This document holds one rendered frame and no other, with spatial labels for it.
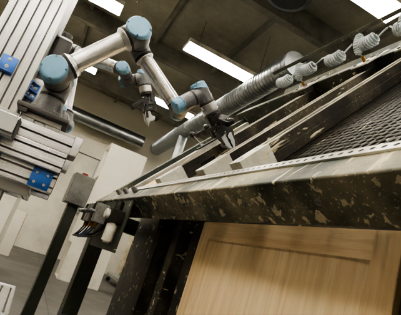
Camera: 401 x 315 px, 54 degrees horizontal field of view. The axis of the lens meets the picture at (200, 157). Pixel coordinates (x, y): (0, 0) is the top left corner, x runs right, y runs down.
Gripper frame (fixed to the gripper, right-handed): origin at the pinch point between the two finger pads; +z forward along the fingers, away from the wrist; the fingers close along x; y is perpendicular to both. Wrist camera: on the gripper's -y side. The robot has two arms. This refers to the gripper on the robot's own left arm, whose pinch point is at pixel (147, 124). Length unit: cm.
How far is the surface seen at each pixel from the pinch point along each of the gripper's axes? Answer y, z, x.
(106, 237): -40, 62, -57
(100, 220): -40, 54, -44
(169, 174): -11, 38, -66
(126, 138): 147, -132, 735
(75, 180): -45, 30, 2
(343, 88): 63, 12, -102
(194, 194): -21, 50, -120
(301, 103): 72, 7, -60
